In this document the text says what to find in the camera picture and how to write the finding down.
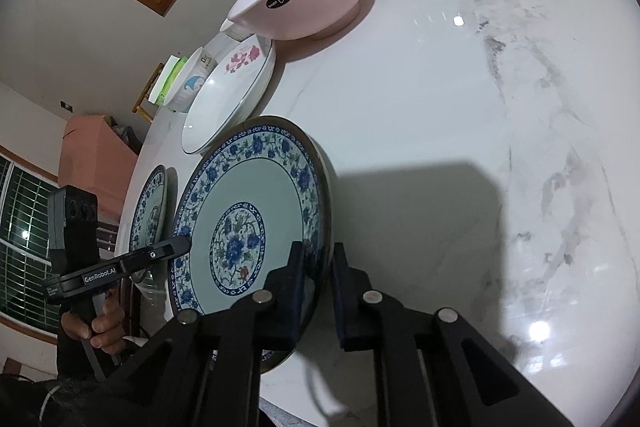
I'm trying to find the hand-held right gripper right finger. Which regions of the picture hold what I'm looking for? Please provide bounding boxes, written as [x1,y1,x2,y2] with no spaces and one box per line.
[331,242,575,427]

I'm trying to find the white plate with pink flower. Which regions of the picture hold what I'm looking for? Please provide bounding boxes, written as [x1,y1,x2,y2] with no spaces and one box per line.
[180,32,277,156]

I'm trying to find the grey cloth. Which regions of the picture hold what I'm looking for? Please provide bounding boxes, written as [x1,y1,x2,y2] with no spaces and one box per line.
[107,116,142,155]

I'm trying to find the bamboo chair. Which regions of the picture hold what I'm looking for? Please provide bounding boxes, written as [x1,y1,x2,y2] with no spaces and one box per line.
[131,63,166,124]

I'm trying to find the white cup with cartoon print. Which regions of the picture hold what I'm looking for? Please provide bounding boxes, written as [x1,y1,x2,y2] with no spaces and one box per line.
[162,48,221,114]

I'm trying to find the green tissue box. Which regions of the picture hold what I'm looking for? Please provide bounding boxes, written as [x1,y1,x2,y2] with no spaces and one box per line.
[150,55,188,108]

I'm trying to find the dark wooden chair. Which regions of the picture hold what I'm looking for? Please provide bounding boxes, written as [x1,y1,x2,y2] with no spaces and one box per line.
[95,212,123,258]

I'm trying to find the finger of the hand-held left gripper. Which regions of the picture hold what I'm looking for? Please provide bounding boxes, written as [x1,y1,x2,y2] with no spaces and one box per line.
[120,234,192,275]

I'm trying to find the person's left hand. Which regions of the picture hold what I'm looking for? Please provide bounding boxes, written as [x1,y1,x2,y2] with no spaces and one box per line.
[60,292,126,355]

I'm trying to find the window with metal grille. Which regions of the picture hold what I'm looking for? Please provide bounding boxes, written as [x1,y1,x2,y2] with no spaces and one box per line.
[0,147,66,348]

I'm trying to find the small blue floral plate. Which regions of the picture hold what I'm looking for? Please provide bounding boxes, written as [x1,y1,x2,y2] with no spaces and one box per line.
[127,164,168,305]

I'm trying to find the pink cloth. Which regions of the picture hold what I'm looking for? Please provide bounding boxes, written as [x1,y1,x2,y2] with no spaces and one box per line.
[58,114,140,215]

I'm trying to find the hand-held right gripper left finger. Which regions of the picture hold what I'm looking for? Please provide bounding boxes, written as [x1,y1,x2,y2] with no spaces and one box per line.
[107,241,307,427]

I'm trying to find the large blue floral plate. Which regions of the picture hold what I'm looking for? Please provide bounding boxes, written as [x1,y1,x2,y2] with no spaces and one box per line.
[169,116,333,375]

